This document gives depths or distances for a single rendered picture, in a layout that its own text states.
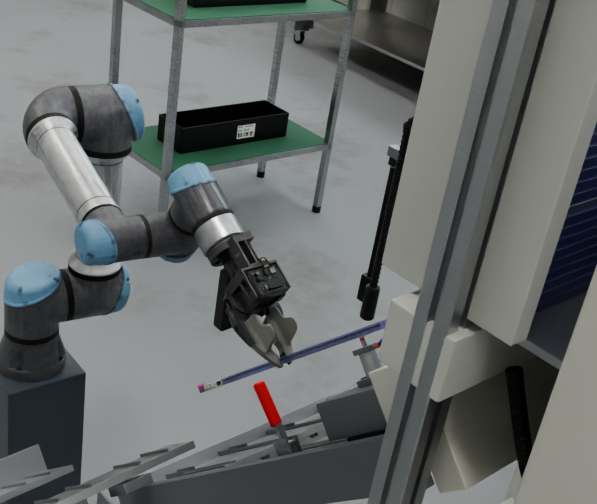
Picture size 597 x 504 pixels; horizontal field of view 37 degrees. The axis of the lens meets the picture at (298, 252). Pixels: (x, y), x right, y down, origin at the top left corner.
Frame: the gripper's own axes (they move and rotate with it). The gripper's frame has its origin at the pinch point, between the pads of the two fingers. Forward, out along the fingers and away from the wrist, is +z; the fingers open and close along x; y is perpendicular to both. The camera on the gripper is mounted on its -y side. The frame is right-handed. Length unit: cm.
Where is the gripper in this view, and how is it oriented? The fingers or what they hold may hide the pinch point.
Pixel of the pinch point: (279, 360)
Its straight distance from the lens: 142.9
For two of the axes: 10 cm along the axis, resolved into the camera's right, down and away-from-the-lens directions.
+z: 4.8, 8.3, -2.9
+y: 4.6, -5.2, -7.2
